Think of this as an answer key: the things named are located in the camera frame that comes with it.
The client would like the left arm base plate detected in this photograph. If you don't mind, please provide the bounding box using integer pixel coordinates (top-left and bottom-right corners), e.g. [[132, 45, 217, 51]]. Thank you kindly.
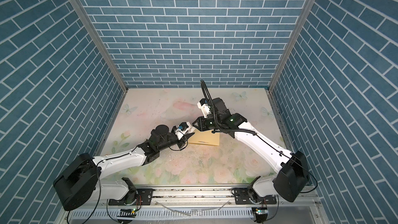
[[108, 188, 153, 206]]

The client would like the left corner aluminium post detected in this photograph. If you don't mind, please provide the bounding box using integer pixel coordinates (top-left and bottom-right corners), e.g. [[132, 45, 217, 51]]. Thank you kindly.
[[68, 0, 128, 93]]

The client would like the right corner aluminium post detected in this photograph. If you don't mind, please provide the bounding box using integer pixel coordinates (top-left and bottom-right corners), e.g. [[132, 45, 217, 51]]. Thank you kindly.
[[268, 0, 315, 92]]

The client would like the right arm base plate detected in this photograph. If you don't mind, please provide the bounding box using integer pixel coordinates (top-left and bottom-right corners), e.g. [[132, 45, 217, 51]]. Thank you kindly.
[[231, 187, 277, 205]]

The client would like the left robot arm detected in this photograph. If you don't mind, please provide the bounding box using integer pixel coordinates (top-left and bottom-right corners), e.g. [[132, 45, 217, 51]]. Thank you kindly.
[[53, 122, 194, 211]]

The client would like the corner aluminium post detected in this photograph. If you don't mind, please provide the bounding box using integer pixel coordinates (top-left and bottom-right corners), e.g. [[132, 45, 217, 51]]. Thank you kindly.
[[68, 0, 128, 93], [268, 0, 315, 92]]

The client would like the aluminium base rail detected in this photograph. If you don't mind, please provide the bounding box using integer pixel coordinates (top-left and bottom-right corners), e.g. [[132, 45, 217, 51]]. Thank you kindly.
[[62, 184, 321, 209]]

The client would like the yellow envelope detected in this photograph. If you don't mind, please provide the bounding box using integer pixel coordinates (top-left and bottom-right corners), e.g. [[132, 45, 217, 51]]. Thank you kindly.
[[188, 130, 220, 146]]

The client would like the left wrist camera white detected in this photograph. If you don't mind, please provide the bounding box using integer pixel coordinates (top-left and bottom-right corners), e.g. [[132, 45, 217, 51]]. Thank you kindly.
[[172, 122, 195, 141]]

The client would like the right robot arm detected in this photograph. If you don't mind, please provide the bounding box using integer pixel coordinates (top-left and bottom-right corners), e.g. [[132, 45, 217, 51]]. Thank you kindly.
[[193, 98, 310, 203]]

